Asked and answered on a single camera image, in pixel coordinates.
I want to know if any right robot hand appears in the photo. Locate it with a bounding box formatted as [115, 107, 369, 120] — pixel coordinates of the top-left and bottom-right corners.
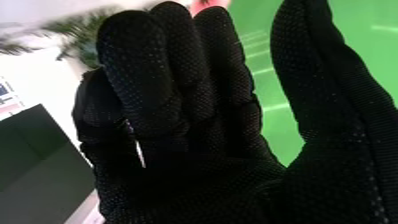
[69, 0, 398, 224]

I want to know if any green potted plant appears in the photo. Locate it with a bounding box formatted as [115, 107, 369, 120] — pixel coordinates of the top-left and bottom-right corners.
[0, 6, 120, 70]

